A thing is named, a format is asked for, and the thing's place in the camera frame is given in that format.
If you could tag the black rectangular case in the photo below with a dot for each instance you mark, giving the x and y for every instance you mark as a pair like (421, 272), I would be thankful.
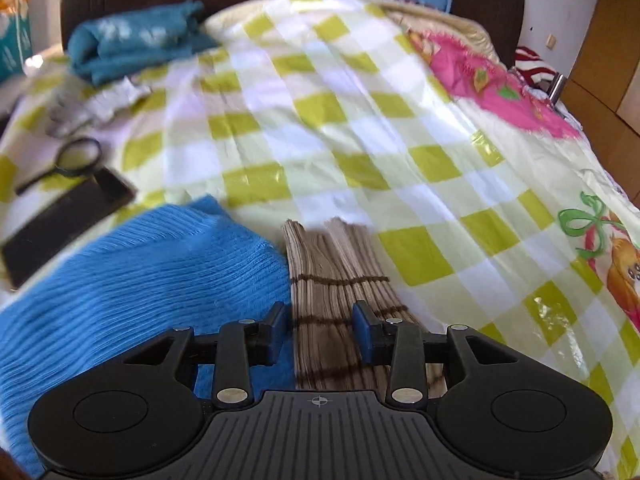
(65, 225)

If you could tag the teal printed bag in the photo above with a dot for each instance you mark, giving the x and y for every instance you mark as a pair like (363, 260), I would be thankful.
(12, 30)

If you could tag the blue ribbed knit sweater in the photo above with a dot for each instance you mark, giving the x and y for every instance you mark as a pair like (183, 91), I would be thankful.
(125, 285)

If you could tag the black magnifying glass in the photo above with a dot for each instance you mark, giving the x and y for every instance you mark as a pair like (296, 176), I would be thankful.
(62, 167)

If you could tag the red white striped cloth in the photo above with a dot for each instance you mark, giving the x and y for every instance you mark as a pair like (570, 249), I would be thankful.
(532, 67)

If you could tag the checkered printed bed quilt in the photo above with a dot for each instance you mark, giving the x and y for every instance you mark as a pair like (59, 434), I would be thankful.
(350, 135)

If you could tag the teal folded cloth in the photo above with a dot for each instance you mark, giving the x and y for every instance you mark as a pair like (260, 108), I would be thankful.
(130, 42)

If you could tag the tan brown-striped knit sweater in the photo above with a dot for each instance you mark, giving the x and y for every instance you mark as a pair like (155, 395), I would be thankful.
(320, 280)

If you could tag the wooden wardrobe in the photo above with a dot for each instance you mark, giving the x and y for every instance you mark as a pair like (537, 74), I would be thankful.
(610, 60)

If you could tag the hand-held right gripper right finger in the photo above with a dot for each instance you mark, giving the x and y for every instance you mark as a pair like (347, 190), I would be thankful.
(362, 332)

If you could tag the beige wall switch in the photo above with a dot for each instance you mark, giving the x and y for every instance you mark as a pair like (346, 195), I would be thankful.
(551, 40)

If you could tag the steel thermos flask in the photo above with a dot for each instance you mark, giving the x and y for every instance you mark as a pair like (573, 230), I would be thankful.
(556, 89)

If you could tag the pink floral blanket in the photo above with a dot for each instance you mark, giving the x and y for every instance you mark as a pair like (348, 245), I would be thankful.
(460, 27)

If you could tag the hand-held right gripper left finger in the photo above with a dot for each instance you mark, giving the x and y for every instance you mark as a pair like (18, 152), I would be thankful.
(275, 332)

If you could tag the grey white crumpled cloth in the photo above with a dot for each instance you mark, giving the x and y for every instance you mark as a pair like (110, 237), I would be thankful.
(95, 107)

